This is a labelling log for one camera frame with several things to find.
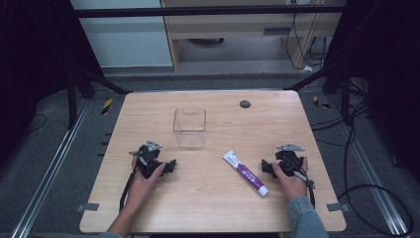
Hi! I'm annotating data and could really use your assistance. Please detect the aluminium floor rail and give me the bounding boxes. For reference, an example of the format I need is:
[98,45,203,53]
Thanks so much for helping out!
[9,98,91,238]
[326,95,410,236]

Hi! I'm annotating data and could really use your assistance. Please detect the person's right hand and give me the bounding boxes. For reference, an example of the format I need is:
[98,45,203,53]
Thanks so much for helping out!
[270,156,309,201]

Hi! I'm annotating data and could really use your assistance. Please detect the person's left hand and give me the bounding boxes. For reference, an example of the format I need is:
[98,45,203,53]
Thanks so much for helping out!
[125,156,166,212]

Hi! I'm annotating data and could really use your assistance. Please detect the right hand-held gripper cable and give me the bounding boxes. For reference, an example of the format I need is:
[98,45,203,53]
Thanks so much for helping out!
[285,158,317,209]

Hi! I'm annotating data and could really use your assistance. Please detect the black metal stand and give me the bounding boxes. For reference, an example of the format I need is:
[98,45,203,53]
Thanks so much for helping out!
[64,58,133,131]
[284,59,353,127]

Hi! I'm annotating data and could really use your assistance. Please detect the thin black floor cable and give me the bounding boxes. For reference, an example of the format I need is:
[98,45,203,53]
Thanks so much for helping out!
[25,113,48,135]

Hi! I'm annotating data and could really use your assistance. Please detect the yellow and black tape strip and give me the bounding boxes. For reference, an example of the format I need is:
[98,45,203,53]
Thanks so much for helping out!
[312,94,331,111]
[100,97,114,116]

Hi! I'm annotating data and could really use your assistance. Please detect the white cabinet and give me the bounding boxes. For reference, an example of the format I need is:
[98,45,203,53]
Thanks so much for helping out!
[69,0,174,69]

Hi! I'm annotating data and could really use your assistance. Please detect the white and purple toothpaste tube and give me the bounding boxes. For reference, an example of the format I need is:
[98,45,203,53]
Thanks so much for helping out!
[222,149,270,198]

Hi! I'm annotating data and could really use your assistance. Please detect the black hanging cables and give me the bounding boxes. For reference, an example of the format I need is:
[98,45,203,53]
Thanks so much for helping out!
[284,0,331,71]

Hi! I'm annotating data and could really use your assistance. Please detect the black metal frame bar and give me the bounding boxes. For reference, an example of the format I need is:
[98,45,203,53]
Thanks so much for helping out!
[70,5,348,19]

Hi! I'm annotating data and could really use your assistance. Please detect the clear plastic container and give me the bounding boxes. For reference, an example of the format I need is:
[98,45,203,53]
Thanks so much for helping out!
[172,108,208,149]

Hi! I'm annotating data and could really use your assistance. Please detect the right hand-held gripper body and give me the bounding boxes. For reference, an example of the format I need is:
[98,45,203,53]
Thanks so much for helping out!
[272,142,306,178]

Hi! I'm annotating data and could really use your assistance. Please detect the hand-held gripper cable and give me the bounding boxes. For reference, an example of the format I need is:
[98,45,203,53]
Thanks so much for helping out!
[285,158,317,209]
[118,167,140,212]

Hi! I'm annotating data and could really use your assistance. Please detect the left hand-held gripper cable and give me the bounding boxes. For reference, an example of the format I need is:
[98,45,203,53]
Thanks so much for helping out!
[118,167,140,212]

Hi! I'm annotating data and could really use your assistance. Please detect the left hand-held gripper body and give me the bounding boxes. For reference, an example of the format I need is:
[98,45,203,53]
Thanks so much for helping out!
[129,139,166,180]

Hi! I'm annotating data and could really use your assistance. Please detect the wooden desk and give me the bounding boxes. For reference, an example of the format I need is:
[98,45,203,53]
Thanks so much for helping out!
[79,89,347,234]

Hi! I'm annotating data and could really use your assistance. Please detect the light wooden cabinet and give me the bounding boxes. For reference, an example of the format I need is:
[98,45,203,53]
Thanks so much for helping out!
[159,0,347,72]

